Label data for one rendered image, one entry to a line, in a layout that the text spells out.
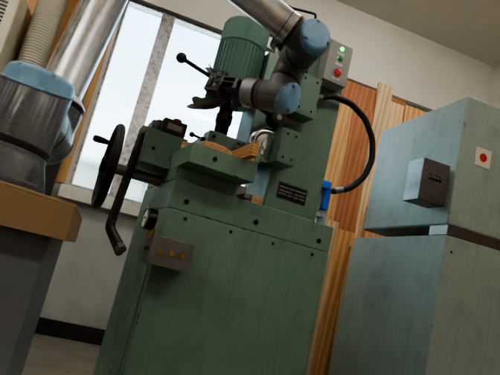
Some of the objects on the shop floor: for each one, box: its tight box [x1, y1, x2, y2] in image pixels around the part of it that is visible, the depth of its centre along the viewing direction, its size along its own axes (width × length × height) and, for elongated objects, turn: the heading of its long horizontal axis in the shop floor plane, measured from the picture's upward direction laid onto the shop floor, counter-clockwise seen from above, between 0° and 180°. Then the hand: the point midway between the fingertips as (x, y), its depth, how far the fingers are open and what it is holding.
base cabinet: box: [93, 208, 328, 375], centre depth 163 cm, size 45×58×71 cm
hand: (196, 88), depth 156 cm, fingers open, 14 cm apart
